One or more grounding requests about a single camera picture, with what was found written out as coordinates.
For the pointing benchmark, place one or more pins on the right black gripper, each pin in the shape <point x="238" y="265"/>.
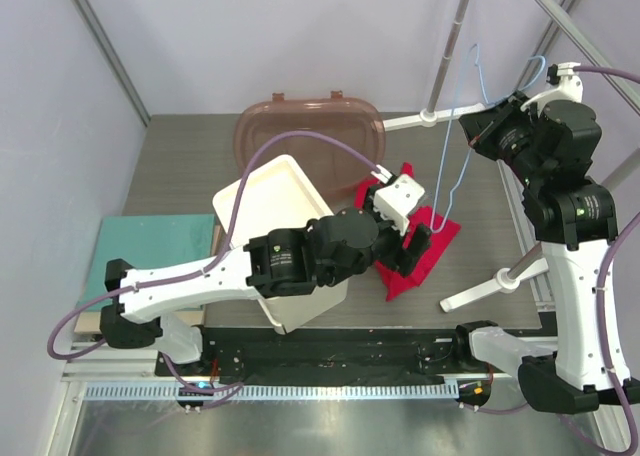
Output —
<point x="479" y="125"/>

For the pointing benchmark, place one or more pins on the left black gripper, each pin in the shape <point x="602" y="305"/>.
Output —
<point x="400" y="256"/>

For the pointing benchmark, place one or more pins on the red t shirt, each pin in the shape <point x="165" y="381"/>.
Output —
<point x="395" y="284"/>

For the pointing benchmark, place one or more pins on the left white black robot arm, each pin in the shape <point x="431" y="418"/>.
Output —
<point x="285" y="263"/>

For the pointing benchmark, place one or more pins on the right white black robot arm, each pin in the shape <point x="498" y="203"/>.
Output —
<point x="587" y="370"/>

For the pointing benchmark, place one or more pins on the metal clothes rack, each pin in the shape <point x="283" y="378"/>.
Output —
<point x="547" y="141"/>

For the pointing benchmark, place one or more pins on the brown translucent plastic lid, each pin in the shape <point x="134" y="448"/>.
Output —
<point x="328" y="135"/>

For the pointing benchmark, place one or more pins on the white plastic storage box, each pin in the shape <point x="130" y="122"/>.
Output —
<point x="279" y="195"/>

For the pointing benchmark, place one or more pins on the teal book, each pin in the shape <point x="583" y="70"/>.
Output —
<point x="147" y="242"/>

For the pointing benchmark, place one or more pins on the beige board under book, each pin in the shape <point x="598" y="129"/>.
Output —
<point x="88" y="322"/>

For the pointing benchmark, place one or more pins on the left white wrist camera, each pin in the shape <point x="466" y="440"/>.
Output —
<point x="397" y="198"/>

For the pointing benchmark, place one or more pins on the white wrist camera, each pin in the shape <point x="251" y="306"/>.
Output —
<point x="397" y="198"/>
<point x="563" y="84"/>

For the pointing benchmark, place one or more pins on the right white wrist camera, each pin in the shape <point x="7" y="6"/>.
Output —
<point x="563" y="84"/>

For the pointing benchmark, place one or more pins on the white slotted cable duct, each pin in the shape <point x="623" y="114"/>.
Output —
<point x="166" y="391"/>

